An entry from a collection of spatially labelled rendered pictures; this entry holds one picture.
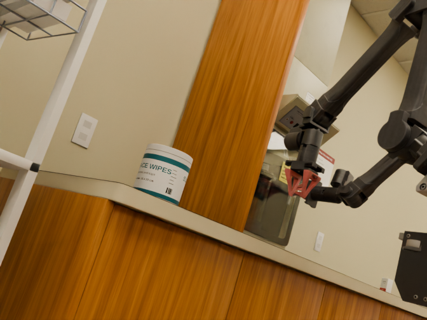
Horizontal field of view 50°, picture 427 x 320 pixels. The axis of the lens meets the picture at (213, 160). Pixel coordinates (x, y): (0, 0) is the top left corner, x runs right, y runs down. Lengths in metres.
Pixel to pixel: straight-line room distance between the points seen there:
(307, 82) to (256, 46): 0.27
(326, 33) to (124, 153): 1.00
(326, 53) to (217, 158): 0.71
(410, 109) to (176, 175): 0.59
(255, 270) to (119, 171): 0.74
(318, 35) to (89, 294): 1.45
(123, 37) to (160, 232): 0.99
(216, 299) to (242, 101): 0.80
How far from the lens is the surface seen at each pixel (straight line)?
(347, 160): 3.09
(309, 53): 1.99
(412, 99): 1.18
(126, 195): 0.98
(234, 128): 1.71
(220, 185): 1.65
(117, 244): 1.03
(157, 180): 1.18
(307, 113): 1.39
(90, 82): 1.77
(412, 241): 1.16
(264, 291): 1.40
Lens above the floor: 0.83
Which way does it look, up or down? 13 degrees up
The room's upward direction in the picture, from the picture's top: 17 degrees clockwise
